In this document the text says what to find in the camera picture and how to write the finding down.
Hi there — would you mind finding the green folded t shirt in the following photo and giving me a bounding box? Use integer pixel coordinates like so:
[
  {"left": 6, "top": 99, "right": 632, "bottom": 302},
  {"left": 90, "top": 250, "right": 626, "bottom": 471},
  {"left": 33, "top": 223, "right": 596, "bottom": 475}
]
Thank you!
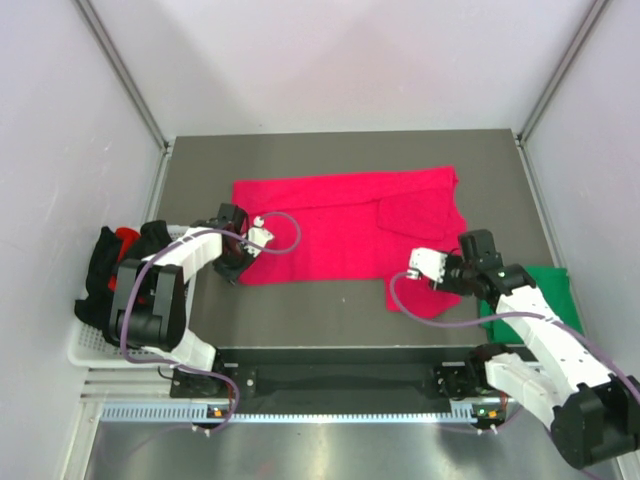
[{"left": 477, "top": 266, "right": 585, "bottom": 344}]

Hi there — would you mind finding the right aluminium frame post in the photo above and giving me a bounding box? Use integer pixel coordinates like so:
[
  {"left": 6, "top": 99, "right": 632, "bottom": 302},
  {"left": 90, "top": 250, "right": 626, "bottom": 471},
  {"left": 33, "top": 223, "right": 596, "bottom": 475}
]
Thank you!
[{"left": 515, "top": 0, "right": 614, "bottom": 144}]

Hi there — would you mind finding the black t shirt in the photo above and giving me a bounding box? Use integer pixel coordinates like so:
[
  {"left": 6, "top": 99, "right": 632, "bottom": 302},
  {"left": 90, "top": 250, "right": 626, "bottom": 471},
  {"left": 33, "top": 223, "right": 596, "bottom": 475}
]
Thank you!
[{"left": 74, "top": 220, "right": 171, "bottom": 332}]

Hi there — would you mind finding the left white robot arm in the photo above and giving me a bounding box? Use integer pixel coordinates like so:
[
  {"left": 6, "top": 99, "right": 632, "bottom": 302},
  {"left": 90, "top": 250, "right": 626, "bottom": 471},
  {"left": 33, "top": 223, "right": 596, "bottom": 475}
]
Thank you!
[{"left": 105, "top": 204, "right": 274, "bottom": 397}]

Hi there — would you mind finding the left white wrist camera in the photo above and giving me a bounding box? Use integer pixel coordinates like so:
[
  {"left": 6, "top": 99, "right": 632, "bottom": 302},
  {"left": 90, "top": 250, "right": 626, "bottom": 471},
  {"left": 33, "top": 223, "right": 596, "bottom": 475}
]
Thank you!
[{"left": 245, "top": 216, "right": 274, "bottom": 258}]

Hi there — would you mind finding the aluminium frame post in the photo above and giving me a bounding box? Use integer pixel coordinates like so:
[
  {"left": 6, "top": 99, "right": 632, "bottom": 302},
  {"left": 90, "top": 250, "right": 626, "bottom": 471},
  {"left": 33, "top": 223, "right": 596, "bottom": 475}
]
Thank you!
[
  {"left": 71, "top": 0, "right": 174, "bottom": 151},
  {"left": 515, "top": 0, "right": 614, "bottom": 144}
]

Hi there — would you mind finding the white plastic basket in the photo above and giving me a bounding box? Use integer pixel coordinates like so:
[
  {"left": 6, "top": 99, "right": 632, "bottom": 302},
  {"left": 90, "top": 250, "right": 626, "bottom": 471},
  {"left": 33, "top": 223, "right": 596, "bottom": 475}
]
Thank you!
[{"left": 67, "top": 224, "right": 196, "bottom": 369}]

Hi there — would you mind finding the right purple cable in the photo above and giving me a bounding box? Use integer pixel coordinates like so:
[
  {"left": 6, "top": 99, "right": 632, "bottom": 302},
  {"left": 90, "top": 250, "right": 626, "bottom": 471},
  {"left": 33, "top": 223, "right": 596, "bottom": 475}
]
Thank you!
[{"left": 389, "top": 269, "right": 640, "bottom": 480}]

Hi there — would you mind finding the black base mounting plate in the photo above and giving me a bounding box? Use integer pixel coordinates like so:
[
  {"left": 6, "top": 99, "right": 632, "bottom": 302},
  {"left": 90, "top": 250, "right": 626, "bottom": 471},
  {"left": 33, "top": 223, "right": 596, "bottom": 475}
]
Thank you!
[{"left": 169, "top": 347, "right": 501, "bottom": 401}]

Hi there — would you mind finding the pink t shirt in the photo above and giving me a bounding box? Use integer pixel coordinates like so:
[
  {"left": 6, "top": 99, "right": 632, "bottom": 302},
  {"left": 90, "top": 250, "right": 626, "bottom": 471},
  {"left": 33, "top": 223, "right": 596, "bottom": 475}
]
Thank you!
[{"left": 232, "top": 166, "right": 467, "bottom": 286}]

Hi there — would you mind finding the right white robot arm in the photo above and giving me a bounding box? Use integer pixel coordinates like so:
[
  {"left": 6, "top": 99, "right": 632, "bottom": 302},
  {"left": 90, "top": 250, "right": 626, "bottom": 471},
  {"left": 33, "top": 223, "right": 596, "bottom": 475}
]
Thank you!
[{"left": 409, "top": 230, "right": 639, "bottom": 469}]

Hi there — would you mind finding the left aluminium frame post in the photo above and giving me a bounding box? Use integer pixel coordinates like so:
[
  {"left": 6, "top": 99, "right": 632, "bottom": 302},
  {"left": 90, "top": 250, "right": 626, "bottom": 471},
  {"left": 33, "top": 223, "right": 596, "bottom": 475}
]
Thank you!
[{"left": 71, "top": 0, "right": 174, "bottom": 151}]

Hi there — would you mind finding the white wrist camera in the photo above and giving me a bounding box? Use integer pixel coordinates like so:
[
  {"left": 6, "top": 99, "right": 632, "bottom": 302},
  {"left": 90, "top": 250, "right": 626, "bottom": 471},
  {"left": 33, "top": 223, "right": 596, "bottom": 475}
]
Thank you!
[
  {"left": 245, "top": 216, "right": 274, "bottom": 258},
  {"left": 407, "top": 247, "right": 448, "bottom": 285}
]

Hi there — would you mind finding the purple cable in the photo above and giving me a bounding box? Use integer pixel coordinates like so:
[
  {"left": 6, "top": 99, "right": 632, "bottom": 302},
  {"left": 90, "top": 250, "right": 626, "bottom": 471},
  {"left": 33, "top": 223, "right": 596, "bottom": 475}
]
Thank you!
[
  {"left": 119, "top": 212, "right": 303, "bottom": 434},
  {"left": 389, "top": 269, "right": 640, "bottom": 480}
]

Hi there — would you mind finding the grey slotted cable duct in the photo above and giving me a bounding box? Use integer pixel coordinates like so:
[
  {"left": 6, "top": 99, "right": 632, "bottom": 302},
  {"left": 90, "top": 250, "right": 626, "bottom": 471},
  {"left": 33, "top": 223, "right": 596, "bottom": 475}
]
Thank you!
[{"left": 100, "top": 402, "right": 505, "bottom": 427}]

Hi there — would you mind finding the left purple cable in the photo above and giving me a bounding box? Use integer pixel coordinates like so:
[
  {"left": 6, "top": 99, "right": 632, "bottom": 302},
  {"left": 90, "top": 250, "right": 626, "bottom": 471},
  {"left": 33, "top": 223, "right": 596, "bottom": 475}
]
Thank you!
[{"left": 119, "top": 212, "right": 303, "bottom": 434}]

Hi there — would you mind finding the aluminium front rail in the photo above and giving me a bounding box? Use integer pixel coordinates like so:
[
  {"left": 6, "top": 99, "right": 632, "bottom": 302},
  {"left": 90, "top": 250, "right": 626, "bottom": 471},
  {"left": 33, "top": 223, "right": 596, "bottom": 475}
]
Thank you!
[{"left": 79, "top": 359, "right": 626, "bottom": 406}]

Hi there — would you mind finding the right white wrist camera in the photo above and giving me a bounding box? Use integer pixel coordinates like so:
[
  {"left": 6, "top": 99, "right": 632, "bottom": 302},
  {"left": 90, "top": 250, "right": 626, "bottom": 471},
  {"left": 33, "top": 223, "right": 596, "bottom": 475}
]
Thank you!
[{"left": 407, "top": 247, "right": 448, "bottom": 285}]

